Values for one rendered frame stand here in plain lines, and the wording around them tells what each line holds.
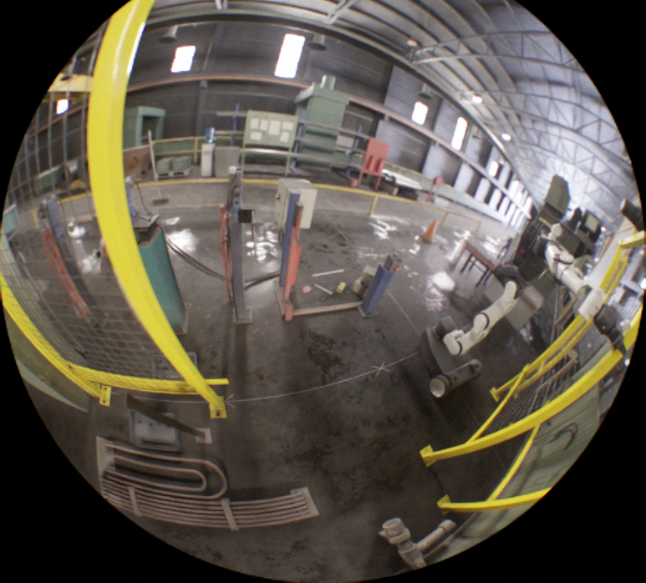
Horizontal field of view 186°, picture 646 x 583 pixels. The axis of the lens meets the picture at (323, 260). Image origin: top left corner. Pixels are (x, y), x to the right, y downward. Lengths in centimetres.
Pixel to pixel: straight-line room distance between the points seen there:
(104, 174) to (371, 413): 164
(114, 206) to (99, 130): 13
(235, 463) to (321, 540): 72
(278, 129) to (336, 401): 622
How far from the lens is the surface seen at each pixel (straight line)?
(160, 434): 155
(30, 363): 161
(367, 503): 153
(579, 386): 103
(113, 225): 42
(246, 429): 139
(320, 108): 911
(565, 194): 456
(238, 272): 136
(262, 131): 627
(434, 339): 194
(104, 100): 40
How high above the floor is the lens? 137
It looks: 33 degrees down
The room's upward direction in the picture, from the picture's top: 14 degrees clockwise
